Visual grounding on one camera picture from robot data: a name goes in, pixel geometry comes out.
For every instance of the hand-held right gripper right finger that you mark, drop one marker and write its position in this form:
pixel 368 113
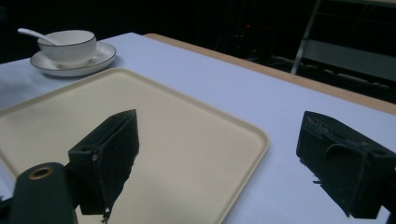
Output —
pixel 342 161

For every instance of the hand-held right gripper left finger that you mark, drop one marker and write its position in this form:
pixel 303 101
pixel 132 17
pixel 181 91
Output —
pixel 107 155

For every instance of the beige plastic tray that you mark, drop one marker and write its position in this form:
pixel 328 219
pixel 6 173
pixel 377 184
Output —
pixel 186 130

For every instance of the white saucer with dark rim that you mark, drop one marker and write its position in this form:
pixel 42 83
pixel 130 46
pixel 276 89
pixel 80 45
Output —
pixel 102 57

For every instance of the grey metal stand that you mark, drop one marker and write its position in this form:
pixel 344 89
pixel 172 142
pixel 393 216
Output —
pixel 342 56

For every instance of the white bowl with dark rim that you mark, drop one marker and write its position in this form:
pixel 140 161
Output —
pixel 69 47

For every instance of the white ceramic spoon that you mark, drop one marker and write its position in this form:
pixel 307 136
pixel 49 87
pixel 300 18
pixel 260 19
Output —
pixel 34 34

